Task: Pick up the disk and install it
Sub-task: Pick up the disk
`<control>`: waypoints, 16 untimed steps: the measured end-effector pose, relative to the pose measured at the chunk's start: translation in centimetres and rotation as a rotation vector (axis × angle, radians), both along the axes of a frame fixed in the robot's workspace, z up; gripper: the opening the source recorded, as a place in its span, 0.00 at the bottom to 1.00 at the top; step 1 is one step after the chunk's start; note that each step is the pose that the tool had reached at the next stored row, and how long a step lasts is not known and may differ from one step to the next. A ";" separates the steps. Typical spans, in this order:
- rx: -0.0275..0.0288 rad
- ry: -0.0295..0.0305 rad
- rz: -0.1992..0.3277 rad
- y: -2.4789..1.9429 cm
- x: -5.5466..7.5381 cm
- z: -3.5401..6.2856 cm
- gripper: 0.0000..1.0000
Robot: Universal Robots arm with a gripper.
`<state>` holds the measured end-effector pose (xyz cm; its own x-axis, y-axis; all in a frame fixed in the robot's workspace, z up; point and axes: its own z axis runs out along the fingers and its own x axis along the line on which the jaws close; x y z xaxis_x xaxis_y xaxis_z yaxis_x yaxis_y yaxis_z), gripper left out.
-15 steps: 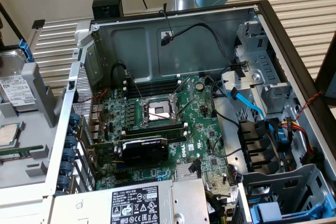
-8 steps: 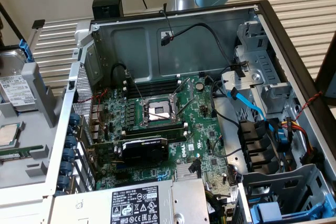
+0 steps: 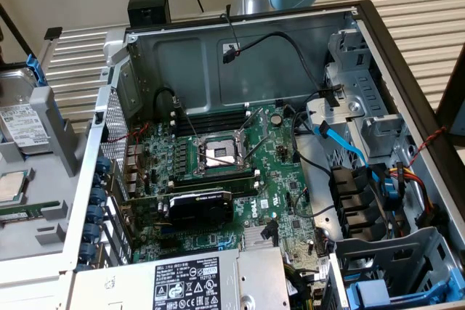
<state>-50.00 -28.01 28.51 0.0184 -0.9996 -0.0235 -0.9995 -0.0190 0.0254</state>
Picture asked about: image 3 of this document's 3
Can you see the open grey PC case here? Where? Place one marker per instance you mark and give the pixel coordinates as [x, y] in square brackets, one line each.
[181, 70]

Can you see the metal locking lever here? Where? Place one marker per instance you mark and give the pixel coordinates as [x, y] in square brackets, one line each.
[256, 149]
[187, 121]

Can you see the black RAM slot row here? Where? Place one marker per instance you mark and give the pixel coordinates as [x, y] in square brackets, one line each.
[214, 121]
[210, 179]

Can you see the blue drive bay clips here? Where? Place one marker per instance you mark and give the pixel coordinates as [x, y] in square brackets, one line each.
[370, 292]

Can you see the metal socket cover frame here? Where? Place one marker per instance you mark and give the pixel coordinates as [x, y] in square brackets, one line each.
[263, 119]

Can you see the silver metal drive cage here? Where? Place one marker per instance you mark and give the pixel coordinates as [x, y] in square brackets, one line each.
[316, 114]

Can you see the black graphics card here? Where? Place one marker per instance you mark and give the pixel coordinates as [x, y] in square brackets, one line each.
[200, 208]

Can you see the silver finned chipset heatsink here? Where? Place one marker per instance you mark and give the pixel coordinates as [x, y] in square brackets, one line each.
[252, 237]

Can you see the black ribbed plastic bracket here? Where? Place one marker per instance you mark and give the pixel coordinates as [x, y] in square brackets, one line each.
[348, 186]

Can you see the silver CPU chip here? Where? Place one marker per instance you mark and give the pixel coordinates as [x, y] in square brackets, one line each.
[11, 188]

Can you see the metal CPU socket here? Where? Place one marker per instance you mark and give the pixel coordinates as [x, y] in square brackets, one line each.
[218, 150]

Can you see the grey plastic parts rack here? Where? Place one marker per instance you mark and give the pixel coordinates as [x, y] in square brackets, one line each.
[47, 179]

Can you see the green Dell motherboard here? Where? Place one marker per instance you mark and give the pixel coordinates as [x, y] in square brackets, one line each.
[265, 179]

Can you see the black diagonal strip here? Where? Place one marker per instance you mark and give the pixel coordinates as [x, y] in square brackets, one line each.
[17, 36]

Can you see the hard disk with blue carrier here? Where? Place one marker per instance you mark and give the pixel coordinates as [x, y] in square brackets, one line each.
[22, 125]

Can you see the grey power supply unit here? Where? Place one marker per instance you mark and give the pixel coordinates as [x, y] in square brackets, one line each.
[127, 281]

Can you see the dark blue card latch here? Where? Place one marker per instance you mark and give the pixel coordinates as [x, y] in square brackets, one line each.
[98, 196]
[104, 164]
[88, 252]
[95, 214]
[92, 233]

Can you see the black plastic box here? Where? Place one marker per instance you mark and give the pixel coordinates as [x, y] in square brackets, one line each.
[149, 5]

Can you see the blue plastic latch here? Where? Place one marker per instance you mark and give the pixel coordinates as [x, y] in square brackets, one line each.
[388, 194]

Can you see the green RAM stick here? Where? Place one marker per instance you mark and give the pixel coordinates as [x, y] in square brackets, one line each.
[22, 211]

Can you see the silver coin battery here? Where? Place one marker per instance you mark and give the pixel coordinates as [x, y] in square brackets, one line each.
[276, 119]

